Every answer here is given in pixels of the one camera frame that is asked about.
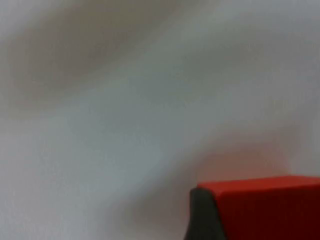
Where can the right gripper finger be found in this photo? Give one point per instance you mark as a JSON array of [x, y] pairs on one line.
[[202, 220]]

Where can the red cube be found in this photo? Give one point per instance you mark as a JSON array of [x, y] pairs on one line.
[[270, 210]]

